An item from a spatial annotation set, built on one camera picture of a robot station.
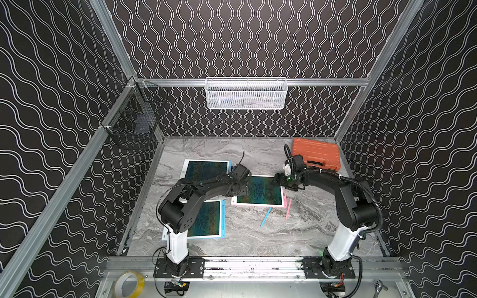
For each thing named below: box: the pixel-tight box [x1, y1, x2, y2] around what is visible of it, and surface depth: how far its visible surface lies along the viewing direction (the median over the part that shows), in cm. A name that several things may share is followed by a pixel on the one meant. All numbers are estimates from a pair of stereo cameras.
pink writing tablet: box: [231, 174, 288, 208], surface depth 97 cm
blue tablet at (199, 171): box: [180, 158, 233, 183], surface depth 109 cm
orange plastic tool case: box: [291, 137, 341, 172], surface depth 109 cm
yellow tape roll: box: [113, 270, 146, 298], surface depth 71 cm
